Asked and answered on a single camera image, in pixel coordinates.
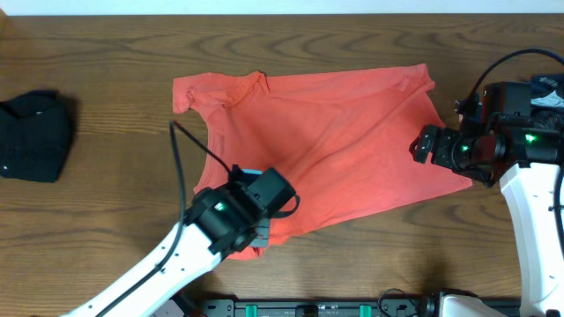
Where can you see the folded black garment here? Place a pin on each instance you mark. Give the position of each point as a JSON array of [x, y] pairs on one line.
[[36, 136]]

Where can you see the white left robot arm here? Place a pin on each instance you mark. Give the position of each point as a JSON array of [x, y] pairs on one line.
[[219, 222]]

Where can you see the red orange t-shirt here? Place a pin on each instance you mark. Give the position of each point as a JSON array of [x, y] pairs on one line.
[[341, 139]]

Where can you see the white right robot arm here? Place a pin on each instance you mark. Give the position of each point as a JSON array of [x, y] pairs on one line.
[[527, 164]]

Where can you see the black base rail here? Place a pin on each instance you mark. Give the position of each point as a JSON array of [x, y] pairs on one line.
[[233, 308]]

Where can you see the dark patterned garment pile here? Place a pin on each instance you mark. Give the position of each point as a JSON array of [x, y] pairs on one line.
[[547, 101]]

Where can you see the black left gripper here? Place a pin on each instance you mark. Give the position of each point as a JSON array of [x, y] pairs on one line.
[[263, 233]]

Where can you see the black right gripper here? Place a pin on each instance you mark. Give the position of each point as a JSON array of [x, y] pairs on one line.
[[441, 154]]

